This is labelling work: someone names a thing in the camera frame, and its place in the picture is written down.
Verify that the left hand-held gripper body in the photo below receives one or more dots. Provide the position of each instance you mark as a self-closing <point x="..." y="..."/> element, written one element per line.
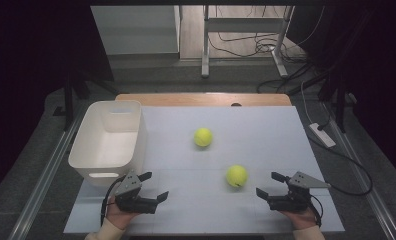
<point x="132" y="203"/>

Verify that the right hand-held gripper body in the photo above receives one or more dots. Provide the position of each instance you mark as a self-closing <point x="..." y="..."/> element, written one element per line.
<point x="292" y="201"/>

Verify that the yellow tennis ball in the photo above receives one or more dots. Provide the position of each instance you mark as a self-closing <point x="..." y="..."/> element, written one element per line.
<point x="203" y="137"/>
<point x="236" y="175"/>

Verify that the white plastic basket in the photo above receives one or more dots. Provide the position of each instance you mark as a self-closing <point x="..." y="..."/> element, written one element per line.
<point x="106" y="146"/>

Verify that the person's right hand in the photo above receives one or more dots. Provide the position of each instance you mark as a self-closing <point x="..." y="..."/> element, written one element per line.
<point x="302" y="218"/>

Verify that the person's left hand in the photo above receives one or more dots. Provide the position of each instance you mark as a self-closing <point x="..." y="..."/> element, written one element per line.
<point x="117" y="216"/>

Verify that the white board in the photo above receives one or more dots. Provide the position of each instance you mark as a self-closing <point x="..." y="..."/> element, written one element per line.
<point x="186" y="173"/>

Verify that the white power strip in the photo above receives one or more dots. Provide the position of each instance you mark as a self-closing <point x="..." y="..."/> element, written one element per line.
<point x="322" y="135"/>

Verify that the wooden table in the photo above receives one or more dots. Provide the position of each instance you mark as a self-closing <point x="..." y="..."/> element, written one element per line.
<point x="186" y="99"/>

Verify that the dark metal stand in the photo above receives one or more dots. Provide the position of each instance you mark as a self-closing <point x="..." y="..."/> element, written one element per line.
<point x="341" y="106"/>
<point x="68" y="103"/>

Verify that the white cabinet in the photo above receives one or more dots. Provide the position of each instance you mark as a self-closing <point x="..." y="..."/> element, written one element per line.
<point x="136" y="30"/>

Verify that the metal floor rail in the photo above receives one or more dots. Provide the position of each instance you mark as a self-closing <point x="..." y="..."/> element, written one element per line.
<point x="376" y="200"/>
<point x="42" y="186"/>

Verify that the white metal desk frame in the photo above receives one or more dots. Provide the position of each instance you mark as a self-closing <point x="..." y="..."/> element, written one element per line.
<point x="244" y="25"/>

